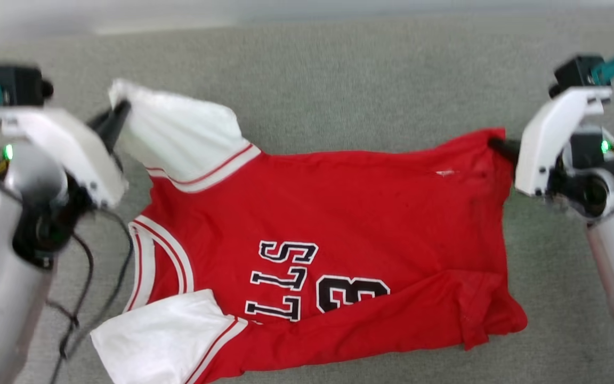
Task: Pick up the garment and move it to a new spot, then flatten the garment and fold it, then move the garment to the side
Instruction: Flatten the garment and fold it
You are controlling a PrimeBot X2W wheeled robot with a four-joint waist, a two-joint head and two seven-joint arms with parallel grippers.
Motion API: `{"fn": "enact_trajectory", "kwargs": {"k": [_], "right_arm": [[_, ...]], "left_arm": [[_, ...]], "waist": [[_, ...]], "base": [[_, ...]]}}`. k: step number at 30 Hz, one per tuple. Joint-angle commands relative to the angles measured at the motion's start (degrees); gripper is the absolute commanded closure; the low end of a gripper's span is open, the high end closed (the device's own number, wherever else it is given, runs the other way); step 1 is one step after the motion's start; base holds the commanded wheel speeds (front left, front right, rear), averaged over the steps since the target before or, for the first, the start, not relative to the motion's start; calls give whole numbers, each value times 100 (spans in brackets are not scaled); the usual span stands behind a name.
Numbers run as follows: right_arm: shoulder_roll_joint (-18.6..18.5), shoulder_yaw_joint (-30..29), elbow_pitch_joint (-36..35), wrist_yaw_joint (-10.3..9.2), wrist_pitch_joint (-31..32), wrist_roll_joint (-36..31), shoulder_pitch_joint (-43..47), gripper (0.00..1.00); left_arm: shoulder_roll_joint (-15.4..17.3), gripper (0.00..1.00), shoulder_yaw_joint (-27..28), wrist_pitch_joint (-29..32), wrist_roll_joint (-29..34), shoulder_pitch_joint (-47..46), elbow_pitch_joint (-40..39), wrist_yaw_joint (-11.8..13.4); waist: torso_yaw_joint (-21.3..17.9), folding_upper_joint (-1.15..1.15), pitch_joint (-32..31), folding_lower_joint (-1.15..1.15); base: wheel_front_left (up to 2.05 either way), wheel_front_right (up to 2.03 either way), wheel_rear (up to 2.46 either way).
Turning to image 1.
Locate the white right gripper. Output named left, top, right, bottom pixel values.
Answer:
left=488, top=87, right=613, bottom=198

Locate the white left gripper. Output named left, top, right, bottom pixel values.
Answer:
left=0, top=100, right=132, bottom=210

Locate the red Bulls basketball jersey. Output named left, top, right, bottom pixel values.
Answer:
left=90, top=79, right=529, bottom=384

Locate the grey fabric sofa cushion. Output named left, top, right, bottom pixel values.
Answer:
left=0, top=11, right=614, bottom=384

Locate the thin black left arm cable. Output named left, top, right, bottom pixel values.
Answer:
left=64, top=209, right=135, bottom=359
left=46, top=232, right=95, bottom=384

